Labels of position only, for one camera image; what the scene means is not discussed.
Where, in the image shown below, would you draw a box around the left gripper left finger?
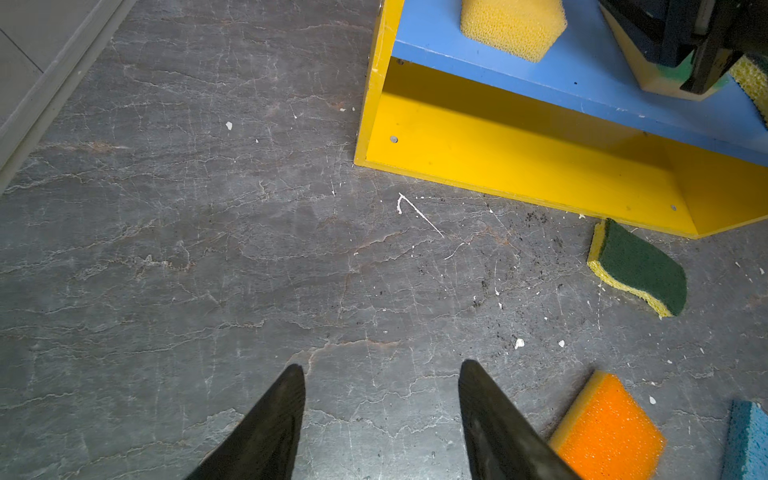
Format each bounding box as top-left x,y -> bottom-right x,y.
187,364 -> 306,479

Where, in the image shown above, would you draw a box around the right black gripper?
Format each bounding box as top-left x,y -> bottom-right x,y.
599,1 -> 767,94

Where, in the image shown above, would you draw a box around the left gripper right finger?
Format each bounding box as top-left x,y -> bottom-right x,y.
458,359 -> 578,479

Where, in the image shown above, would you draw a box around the dark green sponge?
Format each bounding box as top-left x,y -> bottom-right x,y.
587,218 -> 687,318
729,54 -> 768,125

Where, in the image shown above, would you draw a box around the yellow sponge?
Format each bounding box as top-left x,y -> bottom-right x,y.
460,0 -> 567,63

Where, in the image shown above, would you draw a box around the blue sponge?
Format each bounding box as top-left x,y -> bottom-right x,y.
721,400 -> 767,480

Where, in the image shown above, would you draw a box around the bright green sponge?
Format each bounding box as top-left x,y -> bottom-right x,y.
600,7 -> 731,102

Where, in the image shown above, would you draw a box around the yellow shelf pink blue boards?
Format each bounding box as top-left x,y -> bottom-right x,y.
355,1 -> 767,238

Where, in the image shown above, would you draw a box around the orange sponge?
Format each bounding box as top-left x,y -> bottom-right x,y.
549,371 -> 666,479

